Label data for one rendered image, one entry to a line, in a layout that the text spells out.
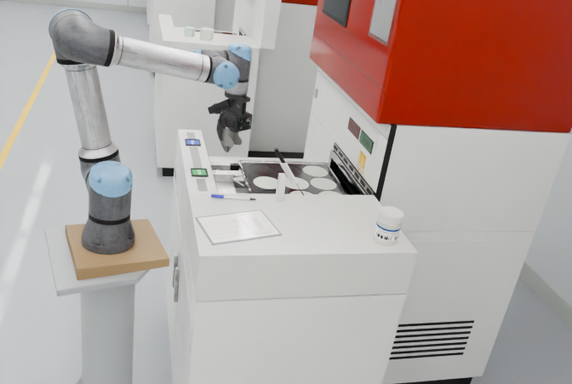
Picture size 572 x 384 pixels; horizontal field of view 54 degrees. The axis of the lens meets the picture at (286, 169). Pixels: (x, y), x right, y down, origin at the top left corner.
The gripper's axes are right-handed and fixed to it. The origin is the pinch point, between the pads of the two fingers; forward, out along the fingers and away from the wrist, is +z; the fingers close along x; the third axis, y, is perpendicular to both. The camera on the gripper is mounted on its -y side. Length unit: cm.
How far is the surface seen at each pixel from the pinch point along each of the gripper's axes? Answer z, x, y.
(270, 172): 15.3, 24.3, -0.7
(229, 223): 8.4, -21.7, 28.2
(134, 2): 90, 401, -687
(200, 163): 9.6, -1.7, -10.6
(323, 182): 15.3, 35.7, 16.1
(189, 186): 9.2, -16.2, 2.3
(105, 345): 53, -49, 8
